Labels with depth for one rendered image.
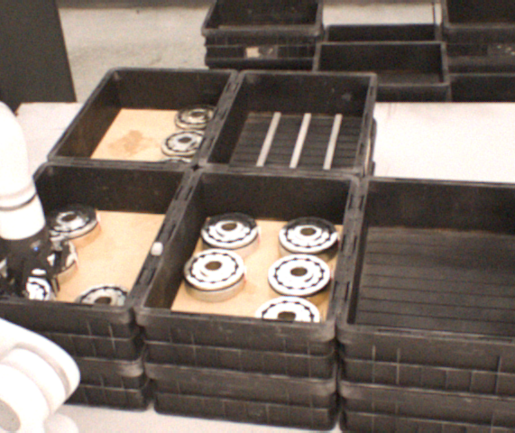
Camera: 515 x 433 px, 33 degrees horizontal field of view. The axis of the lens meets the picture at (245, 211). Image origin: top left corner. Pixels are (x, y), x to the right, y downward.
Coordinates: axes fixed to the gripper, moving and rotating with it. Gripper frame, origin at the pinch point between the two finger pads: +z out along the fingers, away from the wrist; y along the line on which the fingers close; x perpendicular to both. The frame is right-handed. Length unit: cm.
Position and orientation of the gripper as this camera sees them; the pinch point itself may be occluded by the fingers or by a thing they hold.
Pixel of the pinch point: (39, 293)
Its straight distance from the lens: 151.3
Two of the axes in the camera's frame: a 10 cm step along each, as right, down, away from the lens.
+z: 0.8, 8.2, 5.7
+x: -6.4, -4.0, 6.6
